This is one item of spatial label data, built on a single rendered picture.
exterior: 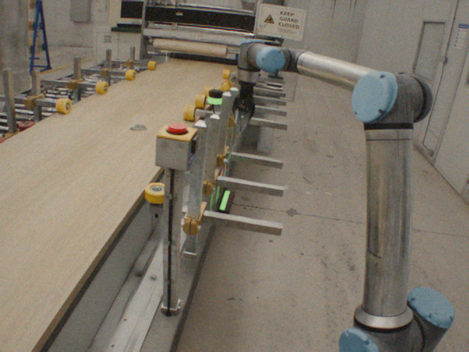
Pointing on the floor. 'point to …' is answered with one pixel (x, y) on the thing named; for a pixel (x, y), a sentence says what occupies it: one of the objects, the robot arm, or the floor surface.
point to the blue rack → (35, 39)
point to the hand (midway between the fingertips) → (241, 127)
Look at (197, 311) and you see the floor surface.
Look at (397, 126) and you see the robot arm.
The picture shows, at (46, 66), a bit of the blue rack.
